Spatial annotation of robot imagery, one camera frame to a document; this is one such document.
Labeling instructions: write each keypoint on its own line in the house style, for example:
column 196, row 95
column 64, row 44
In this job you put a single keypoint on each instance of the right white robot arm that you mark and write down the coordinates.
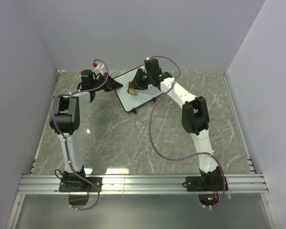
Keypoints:
column 195, row 117

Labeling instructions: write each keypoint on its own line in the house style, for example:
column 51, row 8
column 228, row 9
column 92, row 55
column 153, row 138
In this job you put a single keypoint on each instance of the yellow bone-shaped eraser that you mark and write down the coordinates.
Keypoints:
column 131, row 91

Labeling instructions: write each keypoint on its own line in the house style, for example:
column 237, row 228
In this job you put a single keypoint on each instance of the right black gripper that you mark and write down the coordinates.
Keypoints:
column 137, row 79

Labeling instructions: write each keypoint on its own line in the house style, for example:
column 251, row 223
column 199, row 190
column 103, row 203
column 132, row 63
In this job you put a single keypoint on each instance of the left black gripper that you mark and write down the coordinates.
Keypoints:
column 111, row 85

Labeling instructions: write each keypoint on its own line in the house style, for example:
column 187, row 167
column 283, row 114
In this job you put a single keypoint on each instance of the aluminium mounting rail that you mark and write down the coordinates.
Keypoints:
column 142, row 184

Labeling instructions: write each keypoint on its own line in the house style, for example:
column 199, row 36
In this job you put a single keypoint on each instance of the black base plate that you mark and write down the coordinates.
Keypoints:
column 78, row 185
column 202, row 184

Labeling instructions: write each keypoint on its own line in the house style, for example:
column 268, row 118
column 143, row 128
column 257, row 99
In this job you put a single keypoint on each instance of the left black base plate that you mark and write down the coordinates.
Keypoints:
column 78, row 185

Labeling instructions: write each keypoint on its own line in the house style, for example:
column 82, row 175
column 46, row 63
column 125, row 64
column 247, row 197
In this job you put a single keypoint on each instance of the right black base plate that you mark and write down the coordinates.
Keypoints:
column 202, row 184

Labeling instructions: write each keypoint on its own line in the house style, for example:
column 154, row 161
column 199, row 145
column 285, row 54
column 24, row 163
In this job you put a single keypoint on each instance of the small white whiteboard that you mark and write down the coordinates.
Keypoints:
column 130, row 102

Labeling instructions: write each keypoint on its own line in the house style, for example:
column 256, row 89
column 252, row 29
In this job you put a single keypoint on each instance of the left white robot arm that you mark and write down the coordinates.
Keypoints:
column 65, row 115

